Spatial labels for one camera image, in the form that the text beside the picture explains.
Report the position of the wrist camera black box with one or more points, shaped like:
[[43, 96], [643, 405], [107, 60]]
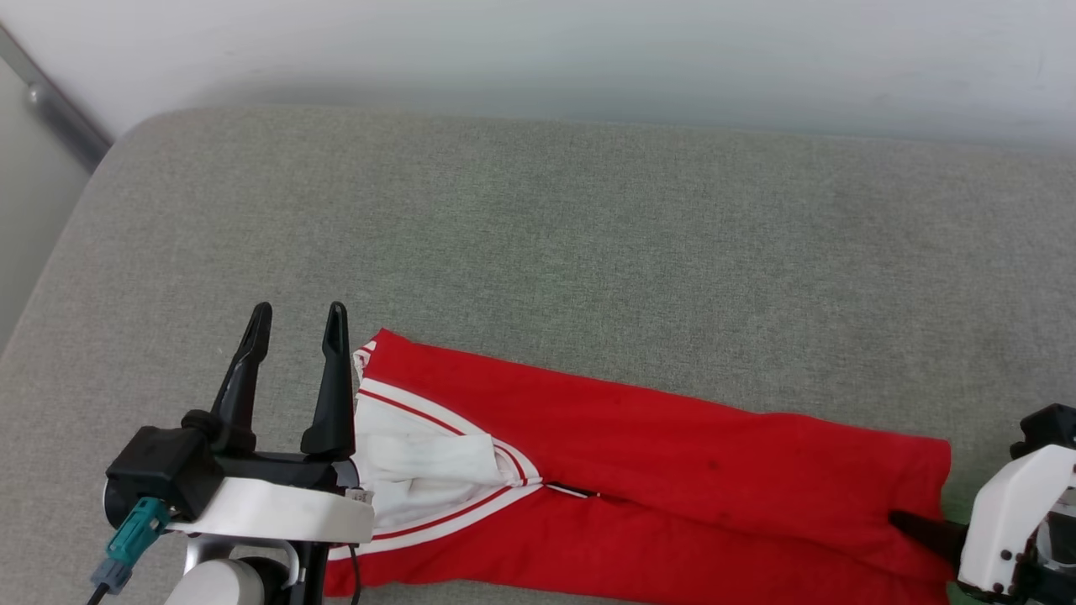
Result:
[[1046, 428], [160, 466]]

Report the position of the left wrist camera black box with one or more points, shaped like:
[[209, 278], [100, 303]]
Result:
[[160, 466]]

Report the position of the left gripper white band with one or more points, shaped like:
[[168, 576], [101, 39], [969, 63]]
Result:
[[286, 512]]

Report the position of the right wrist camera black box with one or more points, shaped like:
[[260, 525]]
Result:
[[1046, 428]]

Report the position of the grey fabric sofa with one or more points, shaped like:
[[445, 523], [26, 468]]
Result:
[[588, 252]]

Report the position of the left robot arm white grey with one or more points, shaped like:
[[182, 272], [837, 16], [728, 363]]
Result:
[[218, 588]]

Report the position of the red and white basketball jersey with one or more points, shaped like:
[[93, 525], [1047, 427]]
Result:
[[672, 454]]

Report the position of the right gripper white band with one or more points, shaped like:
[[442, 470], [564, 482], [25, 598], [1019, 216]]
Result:
[[1004, 529]]

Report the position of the grey metal rail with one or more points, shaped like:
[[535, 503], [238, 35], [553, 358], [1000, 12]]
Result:
[[59, 122]]

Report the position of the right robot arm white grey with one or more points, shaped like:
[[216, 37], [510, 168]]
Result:
[[1061, 533]]

